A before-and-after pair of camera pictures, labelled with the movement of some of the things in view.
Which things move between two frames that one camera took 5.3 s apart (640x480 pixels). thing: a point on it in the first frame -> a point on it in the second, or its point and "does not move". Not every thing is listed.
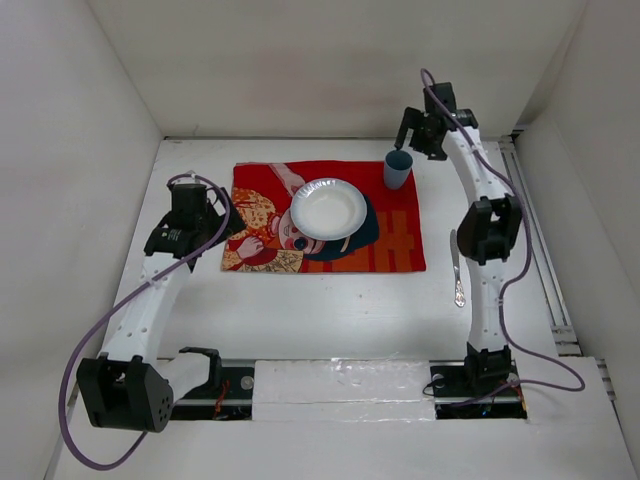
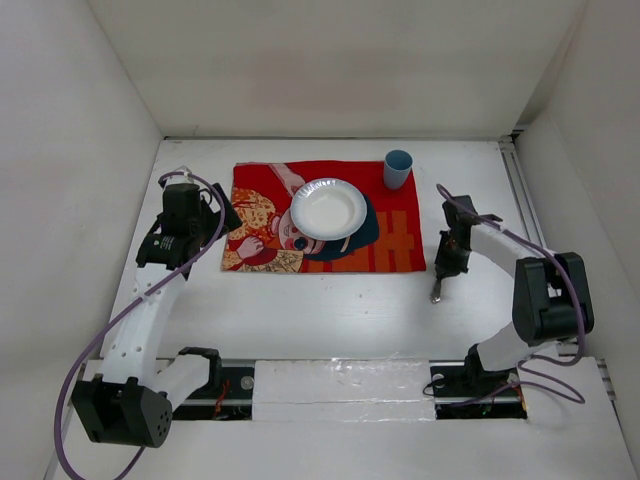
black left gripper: (210, 210) does not move
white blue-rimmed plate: (328, 209) does not move
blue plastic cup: (397, 168) does not move
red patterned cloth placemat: (262, 236) does not move
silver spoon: (459, 290) -> (435, 296)
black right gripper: (415, 118) -> (444, 264)
